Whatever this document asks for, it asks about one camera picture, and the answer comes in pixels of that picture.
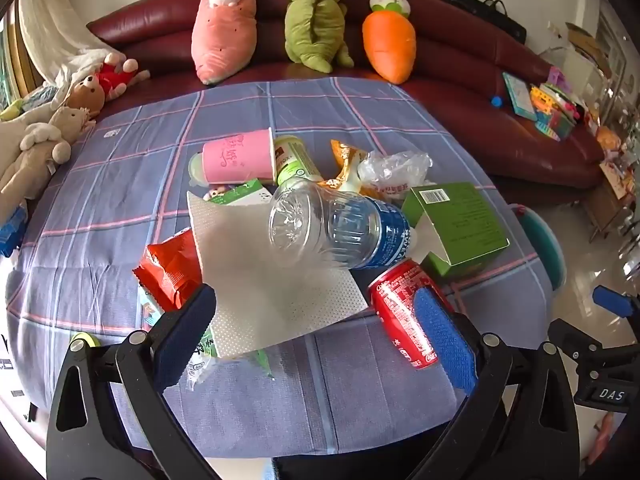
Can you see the blue plastic basin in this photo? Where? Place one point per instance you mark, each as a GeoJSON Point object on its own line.
{"type": "Point", "coordinates": [547, 250]}

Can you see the pink rabbit plush pillow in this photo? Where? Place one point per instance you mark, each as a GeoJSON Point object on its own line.
{"type": "Point", "coordinates": [225, 35]}

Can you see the white green snack wrapper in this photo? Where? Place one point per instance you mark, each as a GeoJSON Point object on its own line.
{"type": "Point", "coordinates": [202, 360]}

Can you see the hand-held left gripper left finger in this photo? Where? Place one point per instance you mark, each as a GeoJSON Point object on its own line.
{"type": "Point", "coordinates": [185, 345]}

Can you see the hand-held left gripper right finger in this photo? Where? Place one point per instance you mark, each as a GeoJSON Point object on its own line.
{"type": "Point", "coordinates": [445, 340]}

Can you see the red snack packet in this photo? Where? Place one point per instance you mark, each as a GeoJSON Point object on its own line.
{"type": "Point", "coordinates": [170, 265]}

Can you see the clear plastic bag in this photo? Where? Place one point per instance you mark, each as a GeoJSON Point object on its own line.
{"type": "Point", "coordinates": [395, 170]}

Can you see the clear egg-shaped plastic lid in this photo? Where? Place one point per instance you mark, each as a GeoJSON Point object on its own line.
{"type": "Point", "coordinates": [196, 170]}

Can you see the light blue children's book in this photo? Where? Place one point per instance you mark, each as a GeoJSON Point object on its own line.
{"type": "Point", "coordinates": [520, 95]}

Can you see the orange white snack packet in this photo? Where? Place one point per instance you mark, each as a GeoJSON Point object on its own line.
{"type": "Point", "coordinates": [345, 157]}

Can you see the cream bunny plush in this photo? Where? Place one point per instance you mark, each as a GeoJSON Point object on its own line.
{"type": "Point", "coordinates": [35, 160]}

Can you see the colourful toys and books pile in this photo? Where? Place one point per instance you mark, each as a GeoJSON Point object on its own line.
{"type": "Point", "coordinates": [555, 115]}

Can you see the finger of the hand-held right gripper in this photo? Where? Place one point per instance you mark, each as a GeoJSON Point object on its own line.
{"type": "Point", "coordinates": [617, 302]}
{"type": "Point", "coordinates": [607, 360]}

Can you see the orange carrot rabbit plush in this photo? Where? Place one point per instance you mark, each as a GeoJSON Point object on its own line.
{"type": "Point", "coordinates": [390, 45]}

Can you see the white green-label canister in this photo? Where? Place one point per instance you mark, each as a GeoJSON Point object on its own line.
{"type": "Point", "coordinates": [295, 157]}

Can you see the dark red leather sofa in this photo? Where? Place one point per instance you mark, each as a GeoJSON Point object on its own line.
{"type": "Point", "coordinates": [450, 60]}

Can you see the green white tissue packet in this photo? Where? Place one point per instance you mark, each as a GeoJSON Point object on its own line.
{"type": "Point", "coordinates": [245, 193]}

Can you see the grey-brown rabbit plush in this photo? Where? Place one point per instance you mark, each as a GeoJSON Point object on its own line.
{"type": "Point", "coordinates": [72, 120]}

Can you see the small blue toy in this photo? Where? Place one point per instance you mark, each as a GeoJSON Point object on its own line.
{"type": "Point", "coordinates": [496, 101]}

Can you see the blue plaid cloth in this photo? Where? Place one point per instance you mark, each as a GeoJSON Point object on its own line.
{"type": "Point", "coordinates": [125, 185]}

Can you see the green cardboard box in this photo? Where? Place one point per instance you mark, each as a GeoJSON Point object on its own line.
{"type": "Point", "coordinates": [460, 220]}

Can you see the pink paper cup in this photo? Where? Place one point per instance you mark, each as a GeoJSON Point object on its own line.
{"type": "Point", "coordinates": [240, 157]}

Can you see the white paper towel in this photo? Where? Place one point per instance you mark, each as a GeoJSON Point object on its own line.
{"type": "Point", "coordinates": [250, 270]}

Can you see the black bag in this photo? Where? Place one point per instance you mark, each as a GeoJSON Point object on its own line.
{"type": "Point", "coordinates": [480, 12]}

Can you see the green dinosaur plush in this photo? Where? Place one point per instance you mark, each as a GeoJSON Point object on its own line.
{"type": "Point", "coordinates": [315, 25]}

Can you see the red soda can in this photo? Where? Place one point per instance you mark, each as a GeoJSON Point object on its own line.
{"type": "Point", "coordinates": [400, 305]}

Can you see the clear bottle blue label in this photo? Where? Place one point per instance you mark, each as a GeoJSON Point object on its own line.
{"type": "Point", "coordinates": [340, 230]}

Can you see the wooden cabinet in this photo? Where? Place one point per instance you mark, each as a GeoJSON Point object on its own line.
{"type": "Point", "coordinates": [607, 205]}

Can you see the blue box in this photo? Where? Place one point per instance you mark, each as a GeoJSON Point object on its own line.
{"type": "Point", "coordinates": [12, 230]}

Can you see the white blanket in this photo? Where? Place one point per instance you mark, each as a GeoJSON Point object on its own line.
{"type": "Point", "coordinates": [50, 35]}

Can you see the brown teddy bear red outfit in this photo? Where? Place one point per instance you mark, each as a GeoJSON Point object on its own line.
{"type": "Point", "coordinates": [115, 79]}

